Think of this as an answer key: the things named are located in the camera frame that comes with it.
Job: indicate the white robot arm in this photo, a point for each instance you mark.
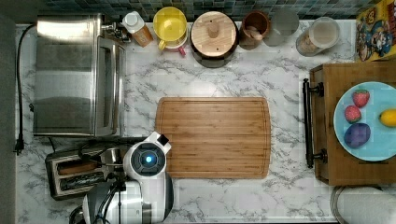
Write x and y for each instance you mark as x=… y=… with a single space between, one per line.
x=143 y=195

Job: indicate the toast slice in toaster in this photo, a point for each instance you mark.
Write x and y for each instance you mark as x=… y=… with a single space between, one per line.
x=70 y=169

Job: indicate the stainless steel toaster oven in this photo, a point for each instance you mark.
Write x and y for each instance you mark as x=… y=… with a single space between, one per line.
x=78 y=76

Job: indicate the silver two-slot toaster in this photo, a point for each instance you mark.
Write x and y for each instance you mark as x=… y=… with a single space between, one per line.
x=108 y=158

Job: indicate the bamboo cutting board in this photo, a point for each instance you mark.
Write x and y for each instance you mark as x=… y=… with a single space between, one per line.
x=216 y=137

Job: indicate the round wooden lid canister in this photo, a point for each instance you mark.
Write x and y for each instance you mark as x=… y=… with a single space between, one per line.
x=214 y=38

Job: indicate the yellow mug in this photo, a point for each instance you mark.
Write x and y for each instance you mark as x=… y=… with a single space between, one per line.
x=170 y=26

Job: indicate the brown wooden cup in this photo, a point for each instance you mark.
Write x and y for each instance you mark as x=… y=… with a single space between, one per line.
x=254 y=28

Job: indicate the white cap orange bottle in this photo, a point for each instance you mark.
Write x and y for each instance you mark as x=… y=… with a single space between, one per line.
x=136 y=26

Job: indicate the grey metal cup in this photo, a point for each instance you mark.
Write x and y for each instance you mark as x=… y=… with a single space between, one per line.
x=284 y=23

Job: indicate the wooden serving tray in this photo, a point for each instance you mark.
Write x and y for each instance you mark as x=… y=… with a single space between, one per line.
x=322 y=89

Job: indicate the clear glass jar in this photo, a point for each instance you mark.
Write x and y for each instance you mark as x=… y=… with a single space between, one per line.
x=323 y=34

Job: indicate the lower red strawberry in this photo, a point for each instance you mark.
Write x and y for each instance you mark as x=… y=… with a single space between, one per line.
x=352 y=114

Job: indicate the red strawberry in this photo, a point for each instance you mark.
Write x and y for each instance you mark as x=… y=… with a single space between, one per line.
x=360 y=98
x=352 y=114

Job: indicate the purple plum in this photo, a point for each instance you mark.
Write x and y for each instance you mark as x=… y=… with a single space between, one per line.
x=357 y=135

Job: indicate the shiny metal kettle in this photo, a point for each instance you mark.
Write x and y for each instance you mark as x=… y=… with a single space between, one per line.
x=77 y=216

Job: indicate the upper red strawberry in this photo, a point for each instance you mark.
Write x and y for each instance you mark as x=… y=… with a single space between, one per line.
x=360 y=98

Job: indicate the white round bowl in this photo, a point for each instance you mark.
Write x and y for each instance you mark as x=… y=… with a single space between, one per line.
x=362 y=205

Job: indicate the light blue plate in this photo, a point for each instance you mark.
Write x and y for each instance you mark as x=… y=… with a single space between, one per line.
x=381 y=144

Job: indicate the yellow lemon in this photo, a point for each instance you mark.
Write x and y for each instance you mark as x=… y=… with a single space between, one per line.
x=388 y=117

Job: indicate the colourful cereal box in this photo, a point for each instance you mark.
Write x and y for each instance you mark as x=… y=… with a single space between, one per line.
x=376 y=33

